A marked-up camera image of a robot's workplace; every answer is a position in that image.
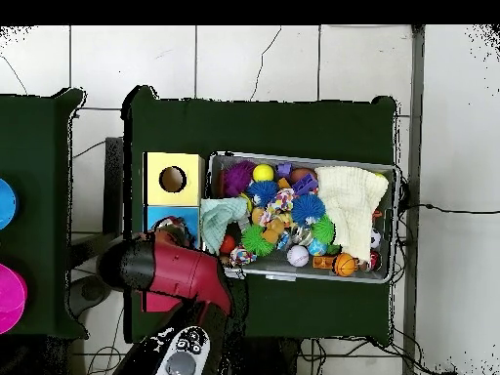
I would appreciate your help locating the clear mesh bin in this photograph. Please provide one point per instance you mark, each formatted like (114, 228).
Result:
(384, 269)

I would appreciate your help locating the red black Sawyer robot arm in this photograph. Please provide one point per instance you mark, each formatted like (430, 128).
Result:
(183, 273)

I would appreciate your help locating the dark green table cloth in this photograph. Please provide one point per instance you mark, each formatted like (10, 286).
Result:
(254, 125)
(35, 175)

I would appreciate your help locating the orange toy basketball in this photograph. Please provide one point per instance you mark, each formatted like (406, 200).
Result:
(345, 265)

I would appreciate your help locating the yellow smooth ball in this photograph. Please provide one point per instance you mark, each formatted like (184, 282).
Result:
(263, 172)

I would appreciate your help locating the blue rubber koosh ball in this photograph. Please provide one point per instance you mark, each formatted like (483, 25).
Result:
(262, 192)
(308, 207)

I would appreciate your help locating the cream waffle cloth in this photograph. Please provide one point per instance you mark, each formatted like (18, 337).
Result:
(351, 203)

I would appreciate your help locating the blue round disc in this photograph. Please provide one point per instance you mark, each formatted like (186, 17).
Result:
(6, 204)

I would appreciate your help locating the green rubber koosh ball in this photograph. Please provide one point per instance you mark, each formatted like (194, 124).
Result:
(256, 239)
(323, 229)

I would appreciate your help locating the white toy baseball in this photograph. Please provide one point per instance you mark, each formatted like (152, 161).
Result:
(298, 256)

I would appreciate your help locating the magenta round disc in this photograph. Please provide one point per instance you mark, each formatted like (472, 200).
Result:
(9, 299)

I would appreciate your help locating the mint green waffle cloth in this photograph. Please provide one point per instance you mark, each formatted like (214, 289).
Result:
(218, 218)

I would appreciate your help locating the wooden box with three holes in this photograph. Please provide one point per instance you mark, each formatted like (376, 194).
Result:
(187, 187)

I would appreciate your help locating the purple spiky ball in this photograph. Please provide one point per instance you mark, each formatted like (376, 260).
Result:
(238, 177)

